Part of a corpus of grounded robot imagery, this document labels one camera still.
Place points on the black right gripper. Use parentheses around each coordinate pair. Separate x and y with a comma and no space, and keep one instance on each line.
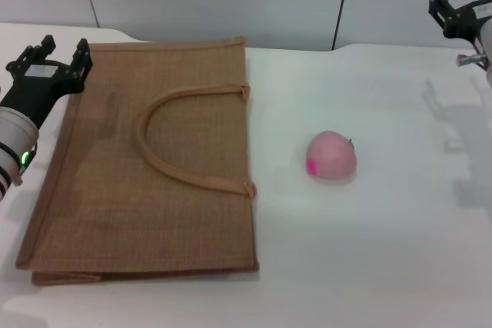
(463,20)

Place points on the pink peach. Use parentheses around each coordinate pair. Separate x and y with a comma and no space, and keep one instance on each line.
(331,159)

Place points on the brown woven handbag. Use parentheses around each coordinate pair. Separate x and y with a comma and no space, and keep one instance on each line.
(153,174)

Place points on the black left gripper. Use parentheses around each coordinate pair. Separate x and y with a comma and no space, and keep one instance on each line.
(36,84)

